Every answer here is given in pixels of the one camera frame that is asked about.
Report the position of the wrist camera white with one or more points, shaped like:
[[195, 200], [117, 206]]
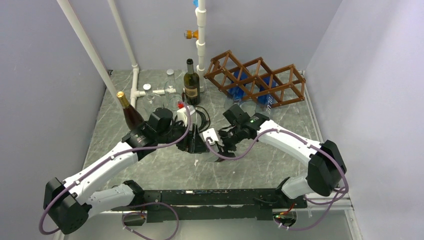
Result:
[[212, 138], [186, 114]]

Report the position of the orange valve fitting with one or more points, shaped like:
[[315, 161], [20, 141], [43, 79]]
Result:
[[189, 34]]

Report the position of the white PVC pipe frame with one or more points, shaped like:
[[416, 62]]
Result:
[[70, 14]]

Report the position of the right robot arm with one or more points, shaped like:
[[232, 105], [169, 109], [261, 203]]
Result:
[[324, 163]]

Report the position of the aluminium rail frame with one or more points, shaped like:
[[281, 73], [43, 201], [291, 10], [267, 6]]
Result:
[[285, 218]]

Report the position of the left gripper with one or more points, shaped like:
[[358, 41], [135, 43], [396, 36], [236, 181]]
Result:
[[193, 143]]

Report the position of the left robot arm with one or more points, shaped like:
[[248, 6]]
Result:
[[69, 203]]

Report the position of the brown wooden wine rack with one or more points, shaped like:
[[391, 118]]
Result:
[[256, 79]]

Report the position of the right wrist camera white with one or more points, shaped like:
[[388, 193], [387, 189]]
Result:
[[212, 138]]

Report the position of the brown gold-capped wine bottle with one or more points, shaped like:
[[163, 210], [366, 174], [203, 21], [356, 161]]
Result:
[[132, 117]]

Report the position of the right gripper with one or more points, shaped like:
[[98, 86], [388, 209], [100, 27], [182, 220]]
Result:
[[223, 147]]

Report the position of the blue label clear bottle left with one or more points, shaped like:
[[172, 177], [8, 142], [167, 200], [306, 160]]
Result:
[[235, 97]]

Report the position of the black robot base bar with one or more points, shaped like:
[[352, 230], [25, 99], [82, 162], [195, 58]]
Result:
[[213, 204]]

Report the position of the clear glass bottle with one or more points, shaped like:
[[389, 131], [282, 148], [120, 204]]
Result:
[[173, 91], [151, 101]]

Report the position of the blue label clear bottle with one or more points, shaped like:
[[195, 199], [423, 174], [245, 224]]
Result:
[[264, 105], [235, 97]]

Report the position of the dark green wine bottle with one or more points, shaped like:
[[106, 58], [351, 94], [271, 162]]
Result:
[[191, 82]]

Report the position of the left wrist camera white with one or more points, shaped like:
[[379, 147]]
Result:
[[186, 114]]

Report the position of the blue label clear bottle right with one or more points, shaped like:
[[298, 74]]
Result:
[[264, 105]]

